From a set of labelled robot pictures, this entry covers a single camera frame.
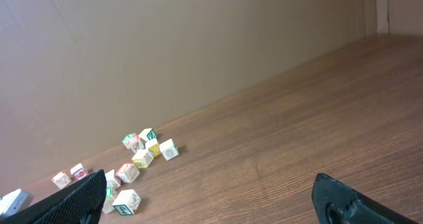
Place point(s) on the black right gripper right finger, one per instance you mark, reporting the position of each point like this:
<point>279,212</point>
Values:
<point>337,203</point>

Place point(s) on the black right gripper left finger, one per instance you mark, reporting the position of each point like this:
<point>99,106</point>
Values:
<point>81,202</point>

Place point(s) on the green letter B pineapple block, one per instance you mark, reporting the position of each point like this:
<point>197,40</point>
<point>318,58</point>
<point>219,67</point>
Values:
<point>111,195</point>

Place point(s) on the letter A soccer block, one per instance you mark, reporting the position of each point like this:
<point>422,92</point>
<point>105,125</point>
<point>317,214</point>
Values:
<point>127,202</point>

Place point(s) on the red letter U block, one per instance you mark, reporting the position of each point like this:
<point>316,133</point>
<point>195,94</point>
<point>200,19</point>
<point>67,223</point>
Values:
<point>128,172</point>

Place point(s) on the white red-sided block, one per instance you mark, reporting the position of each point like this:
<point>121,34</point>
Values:
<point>79,172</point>

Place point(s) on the red letter I block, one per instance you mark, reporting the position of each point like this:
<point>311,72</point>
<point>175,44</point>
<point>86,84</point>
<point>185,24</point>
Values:
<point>61,180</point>

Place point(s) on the white picture block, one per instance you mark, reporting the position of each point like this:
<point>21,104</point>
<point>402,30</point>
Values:
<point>112,180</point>

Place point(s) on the yellow-sided picture block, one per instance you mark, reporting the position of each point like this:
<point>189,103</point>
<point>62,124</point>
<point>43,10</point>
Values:
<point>142,158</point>

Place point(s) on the green letter N block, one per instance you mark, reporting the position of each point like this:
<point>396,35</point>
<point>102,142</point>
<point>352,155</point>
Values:
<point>129,138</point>

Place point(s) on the red letter V block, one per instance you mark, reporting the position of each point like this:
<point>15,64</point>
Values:
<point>135,144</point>

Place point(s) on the yellow-edged top block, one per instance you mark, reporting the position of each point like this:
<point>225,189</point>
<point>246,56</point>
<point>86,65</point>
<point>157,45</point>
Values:
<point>153,147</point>

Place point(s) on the white red-edged right block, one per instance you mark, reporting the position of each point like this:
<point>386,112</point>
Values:
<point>168,149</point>

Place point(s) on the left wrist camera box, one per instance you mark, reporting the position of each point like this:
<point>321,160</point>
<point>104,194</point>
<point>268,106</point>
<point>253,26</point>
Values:
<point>14,202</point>

